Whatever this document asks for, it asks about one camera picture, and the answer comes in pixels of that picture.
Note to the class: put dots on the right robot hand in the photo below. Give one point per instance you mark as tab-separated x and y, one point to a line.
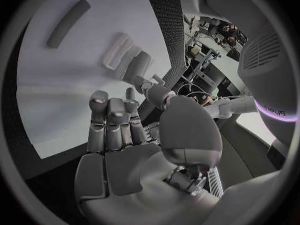
131	168

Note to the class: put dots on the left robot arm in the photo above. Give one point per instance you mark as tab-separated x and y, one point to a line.
236	105

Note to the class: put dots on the white task board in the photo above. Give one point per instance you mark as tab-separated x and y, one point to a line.
70	97

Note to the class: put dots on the short grey cylinder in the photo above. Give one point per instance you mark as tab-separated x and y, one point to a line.
138	67

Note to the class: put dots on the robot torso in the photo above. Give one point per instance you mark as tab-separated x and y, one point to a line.
267	63

